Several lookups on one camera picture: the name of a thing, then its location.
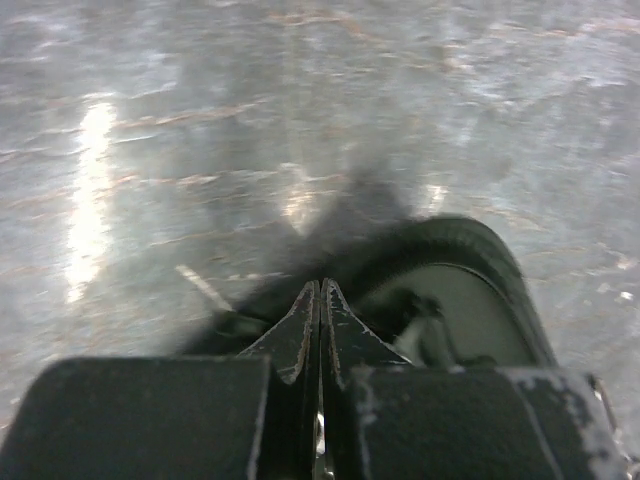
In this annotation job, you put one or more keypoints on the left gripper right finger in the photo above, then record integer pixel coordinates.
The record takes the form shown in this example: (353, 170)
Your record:
(388, 419)

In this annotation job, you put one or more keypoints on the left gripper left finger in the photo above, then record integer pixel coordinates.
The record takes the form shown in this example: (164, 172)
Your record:
(249, 416)

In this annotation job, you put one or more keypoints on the black zippered tool case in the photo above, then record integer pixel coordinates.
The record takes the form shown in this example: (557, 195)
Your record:
(457, 261)

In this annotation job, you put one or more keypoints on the silver hair scissors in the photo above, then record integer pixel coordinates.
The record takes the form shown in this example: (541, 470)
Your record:
(424, 340)

